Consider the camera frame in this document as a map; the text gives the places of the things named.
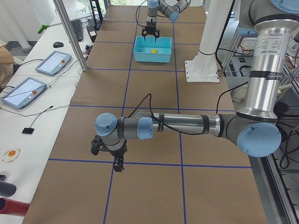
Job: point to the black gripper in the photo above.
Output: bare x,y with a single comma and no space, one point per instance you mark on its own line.
118,154
151,24

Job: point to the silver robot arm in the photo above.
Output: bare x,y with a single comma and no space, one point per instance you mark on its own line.
170,12
253,127

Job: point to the light blue plastic bin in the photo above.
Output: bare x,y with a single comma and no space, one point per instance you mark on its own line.
142,49

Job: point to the black keyboard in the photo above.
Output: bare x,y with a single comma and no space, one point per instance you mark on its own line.
78,29

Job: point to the black computer mouse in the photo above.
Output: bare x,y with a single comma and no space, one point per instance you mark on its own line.
58,44

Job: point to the upper teach pendant tablet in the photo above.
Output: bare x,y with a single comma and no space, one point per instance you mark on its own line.
53,63

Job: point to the teach pendant tablet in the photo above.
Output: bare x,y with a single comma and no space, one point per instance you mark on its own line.
24,93
53,63

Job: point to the small black puck device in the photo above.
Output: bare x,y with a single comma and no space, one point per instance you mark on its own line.
28,130

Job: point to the orange emergency stop button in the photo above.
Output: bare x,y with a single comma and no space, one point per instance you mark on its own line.
11,155

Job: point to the black cylinder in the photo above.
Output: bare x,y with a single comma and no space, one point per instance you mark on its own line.
7,189

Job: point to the red cylinder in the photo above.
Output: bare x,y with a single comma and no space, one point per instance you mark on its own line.
13,207

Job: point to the lower teach pendant tablet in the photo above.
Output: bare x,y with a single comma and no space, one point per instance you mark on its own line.
24,93

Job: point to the seated person in beige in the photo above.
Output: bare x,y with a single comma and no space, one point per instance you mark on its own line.
6,64

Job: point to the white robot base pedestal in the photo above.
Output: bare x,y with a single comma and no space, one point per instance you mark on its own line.
203,67

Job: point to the aluminium frame post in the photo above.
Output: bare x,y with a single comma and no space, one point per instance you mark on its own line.
70,33

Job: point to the green handled tool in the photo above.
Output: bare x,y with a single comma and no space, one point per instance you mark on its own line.
43,27

